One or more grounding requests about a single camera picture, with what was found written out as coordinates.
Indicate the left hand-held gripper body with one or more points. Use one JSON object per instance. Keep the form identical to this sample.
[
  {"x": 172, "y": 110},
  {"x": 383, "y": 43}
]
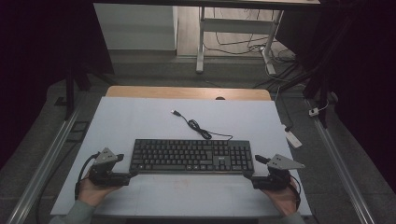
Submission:
[{"x": 107, "y": 177}]

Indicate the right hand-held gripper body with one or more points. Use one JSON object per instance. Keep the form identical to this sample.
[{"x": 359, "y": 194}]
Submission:
[{"x": 274, "y": 180}]

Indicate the black keyboard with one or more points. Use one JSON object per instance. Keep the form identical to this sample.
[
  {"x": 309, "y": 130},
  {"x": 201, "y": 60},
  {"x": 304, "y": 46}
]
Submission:
[{"x": 186, "y": 155}]

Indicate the person's right hand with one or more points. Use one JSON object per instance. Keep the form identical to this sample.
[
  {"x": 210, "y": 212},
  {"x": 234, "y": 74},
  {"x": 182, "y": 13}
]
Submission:
[{"x": 285, "y": 200}]

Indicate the person's left hand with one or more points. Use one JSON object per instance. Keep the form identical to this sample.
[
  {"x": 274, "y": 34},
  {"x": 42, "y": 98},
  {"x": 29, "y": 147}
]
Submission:
[{"x": 91, "y": 194}]

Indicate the white power strip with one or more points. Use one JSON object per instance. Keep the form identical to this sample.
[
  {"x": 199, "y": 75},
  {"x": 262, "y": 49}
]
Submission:
[{"x": 293, "y": 138}]

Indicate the white table cover sheet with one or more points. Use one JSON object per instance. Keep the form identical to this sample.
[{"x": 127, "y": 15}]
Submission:
[{"x": 140, "y": 118}]

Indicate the black floor plate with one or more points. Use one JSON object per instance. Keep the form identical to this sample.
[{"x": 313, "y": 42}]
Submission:
[{"x": 77, "y": 130}]

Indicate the small white adapter box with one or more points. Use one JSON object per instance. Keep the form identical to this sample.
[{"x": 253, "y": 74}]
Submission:
[{"x": 313, "y": 112}]

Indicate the black metal stand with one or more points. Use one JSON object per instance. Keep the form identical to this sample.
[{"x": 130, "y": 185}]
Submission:
[
  {"x": 322, "y": 93},
  {"x": 70, "y": 93}
]

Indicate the white cabinet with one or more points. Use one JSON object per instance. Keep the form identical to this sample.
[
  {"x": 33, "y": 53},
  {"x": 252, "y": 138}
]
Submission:
[{"x": 137, "y": 28}]

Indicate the aluminium rail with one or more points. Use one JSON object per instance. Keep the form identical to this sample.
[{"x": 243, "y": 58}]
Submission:
[
  {"x": 46, "y": 165},
  {"x": 342, "y": 168}
]

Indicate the white desk frame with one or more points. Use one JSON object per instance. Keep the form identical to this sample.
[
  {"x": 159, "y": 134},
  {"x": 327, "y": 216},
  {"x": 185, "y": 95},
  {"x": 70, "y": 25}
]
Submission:
[{"x": 236, "y": 25}]

